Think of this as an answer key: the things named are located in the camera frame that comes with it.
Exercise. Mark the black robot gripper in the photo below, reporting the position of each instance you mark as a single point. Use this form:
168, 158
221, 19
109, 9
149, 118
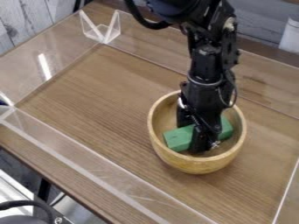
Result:
202, 102

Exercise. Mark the clear acrylic corner bracket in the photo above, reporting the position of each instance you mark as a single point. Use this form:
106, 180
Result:
102, 33

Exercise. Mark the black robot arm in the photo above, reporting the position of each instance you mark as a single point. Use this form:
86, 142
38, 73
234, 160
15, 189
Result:
209, 23

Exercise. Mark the clear acrylic front wall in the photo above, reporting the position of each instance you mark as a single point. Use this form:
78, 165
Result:
113, 192

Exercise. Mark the green rectangular block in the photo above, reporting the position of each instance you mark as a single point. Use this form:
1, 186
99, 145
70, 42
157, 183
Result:
178, 138

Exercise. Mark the black table leg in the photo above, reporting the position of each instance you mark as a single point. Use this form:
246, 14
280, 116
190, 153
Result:
45, 189

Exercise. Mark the white cylindrical container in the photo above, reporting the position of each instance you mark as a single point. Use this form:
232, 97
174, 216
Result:
290, 39

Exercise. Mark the brown wooden bowl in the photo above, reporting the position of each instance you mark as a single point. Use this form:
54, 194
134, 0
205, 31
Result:
161, 121

